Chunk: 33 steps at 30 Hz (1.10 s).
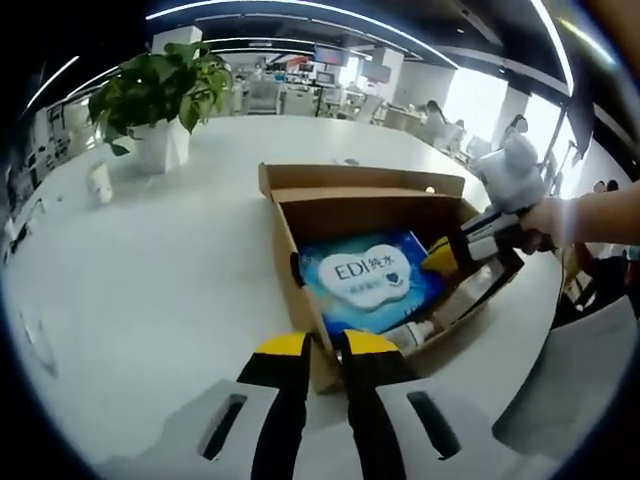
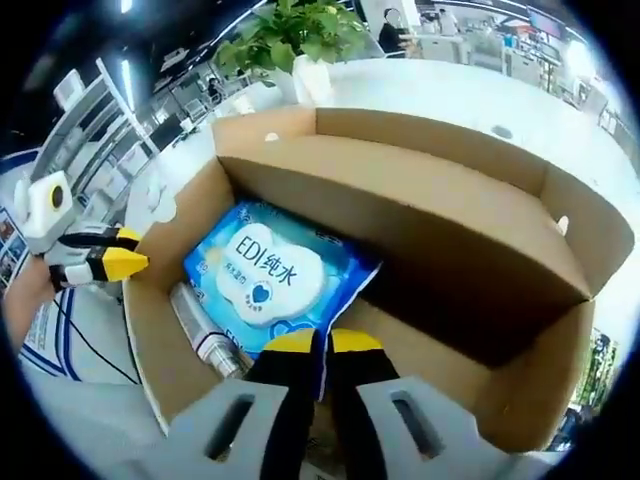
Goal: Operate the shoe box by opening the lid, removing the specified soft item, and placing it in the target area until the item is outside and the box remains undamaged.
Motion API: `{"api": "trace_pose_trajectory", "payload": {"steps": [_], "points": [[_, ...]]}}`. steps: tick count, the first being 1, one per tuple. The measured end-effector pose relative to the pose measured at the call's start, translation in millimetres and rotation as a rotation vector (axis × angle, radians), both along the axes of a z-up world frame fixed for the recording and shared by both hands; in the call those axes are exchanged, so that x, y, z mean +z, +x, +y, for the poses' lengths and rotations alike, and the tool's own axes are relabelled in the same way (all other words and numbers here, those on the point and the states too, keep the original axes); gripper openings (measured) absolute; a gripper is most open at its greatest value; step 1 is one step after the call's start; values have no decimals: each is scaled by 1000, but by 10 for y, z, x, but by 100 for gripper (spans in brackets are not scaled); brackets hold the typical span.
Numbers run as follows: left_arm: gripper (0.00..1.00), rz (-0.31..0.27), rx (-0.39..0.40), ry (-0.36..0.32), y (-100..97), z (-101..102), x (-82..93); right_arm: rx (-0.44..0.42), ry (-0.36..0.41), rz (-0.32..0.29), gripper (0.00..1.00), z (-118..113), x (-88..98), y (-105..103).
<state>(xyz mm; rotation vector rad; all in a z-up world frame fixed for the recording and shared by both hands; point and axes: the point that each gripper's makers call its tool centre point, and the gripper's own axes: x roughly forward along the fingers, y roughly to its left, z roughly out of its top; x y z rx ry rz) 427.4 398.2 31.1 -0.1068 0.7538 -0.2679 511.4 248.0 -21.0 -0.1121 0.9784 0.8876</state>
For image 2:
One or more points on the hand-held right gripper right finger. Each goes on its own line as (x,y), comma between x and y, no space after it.
(365,380)

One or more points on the green potted plant white pot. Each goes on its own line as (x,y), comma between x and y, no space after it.
(300,30)

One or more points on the person's left hand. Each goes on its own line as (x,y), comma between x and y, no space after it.
(41,280)

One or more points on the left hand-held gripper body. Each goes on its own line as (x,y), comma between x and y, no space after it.
(47,220)

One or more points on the white shelf rack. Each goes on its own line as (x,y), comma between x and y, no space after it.
(95,130)

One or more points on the white pump bottle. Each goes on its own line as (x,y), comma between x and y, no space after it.
(210,335)

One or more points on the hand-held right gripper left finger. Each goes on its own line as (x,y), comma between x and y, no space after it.
(290,380)

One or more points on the computer monitor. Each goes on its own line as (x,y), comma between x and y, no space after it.
(546,22)

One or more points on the small white translucent object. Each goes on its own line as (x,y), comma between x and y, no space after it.
(160,197)

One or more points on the round table socket cover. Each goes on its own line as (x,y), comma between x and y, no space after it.
(503,132)

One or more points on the blue wet wipes pack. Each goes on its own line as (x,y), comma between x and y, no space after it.
(280,280)

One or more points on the brown cardboard shoe box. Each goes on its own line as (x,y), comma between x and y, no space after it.
(400,200)

